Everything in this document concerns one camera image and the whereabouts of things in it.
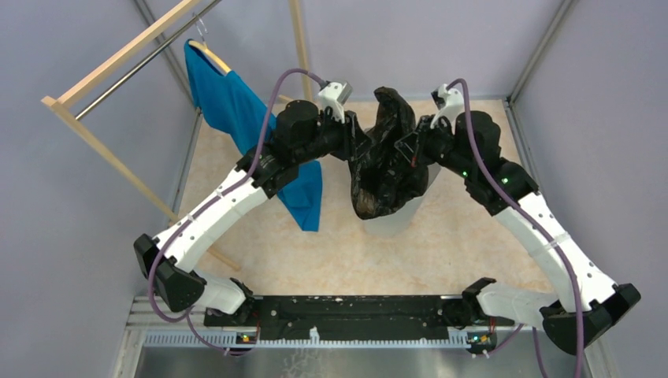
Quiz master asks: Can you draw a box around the blue t-shirt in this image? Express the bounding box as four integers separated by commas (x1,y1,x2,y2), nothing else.
184,40,323,232

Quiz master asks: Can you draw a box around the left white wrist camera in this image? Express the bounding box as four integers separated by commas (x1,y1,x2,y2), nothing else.
317,81,353,123

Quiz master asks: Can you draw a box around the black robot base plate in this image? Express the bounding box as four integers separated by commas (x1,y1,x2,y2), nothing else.
128,295,523,358

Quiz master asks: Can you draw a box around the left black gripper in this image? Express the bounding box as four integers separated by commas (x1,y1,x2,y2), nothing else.
295,104,376,165

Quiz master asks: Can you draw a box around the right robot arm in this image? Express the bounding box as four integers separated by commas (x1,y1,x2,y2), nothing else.
395,111,640,355

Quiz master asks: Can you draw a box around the wooden clothes hanger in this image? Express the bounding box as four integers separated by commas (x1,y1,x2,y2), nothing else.
187,13,232,75

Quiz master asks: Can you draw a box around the white plastic trash bin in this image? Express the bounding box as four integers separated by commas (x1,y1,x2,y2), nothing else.
351,136,440,237

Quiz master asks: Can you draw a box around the wooden clothes rack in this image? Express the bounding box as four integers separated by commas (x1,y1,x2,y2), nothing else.
41,0,314,272

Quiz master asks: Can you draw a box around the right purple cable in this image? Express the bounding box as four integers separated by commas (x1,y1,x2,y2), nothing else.
446,78,585,378

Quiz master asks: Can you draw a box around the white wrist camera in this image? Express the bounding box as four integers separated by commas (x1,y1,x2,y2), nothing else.
317,81,353,123
430,83,464,129

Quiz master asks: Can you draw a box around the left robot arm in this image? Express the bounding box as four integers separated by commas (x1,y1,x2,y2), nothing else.
133,100,373,326

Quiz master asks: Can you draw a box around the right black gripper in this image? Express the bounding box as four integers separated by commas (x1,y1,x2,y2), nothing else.
394,114,473,180

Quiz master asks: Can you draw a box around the black trash bag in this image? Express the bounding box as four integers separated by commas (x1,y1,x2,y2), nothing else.
348,87,429,220

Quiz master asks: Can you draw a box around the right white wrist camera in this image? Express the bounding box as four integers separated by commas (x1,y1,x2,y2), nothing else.
430,83,464,129

